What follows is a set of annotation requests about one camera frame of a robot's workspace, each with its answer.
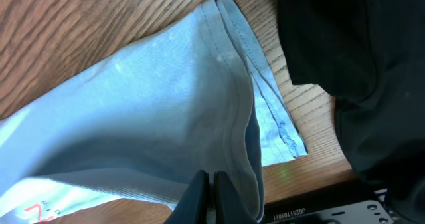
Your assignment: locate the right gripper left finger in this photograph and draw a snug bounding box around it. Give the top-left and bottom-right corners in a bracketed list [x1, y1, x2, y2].
[163, 170, 209, 224]

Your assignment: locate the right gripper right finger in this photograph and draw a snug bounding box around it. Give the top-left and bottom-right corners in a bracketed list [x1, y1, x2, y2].
[213, 171, 258, 224]

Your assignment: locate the light blue printed t-shirt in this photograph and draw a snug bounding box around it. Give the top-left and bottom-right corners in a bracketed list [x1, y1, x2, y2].
[1, 0, 307, 223]

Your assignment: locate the black garment at right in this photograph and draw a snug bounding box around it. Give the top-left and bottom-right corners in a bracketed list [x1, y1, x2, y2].
[277, 0, 424, 223]

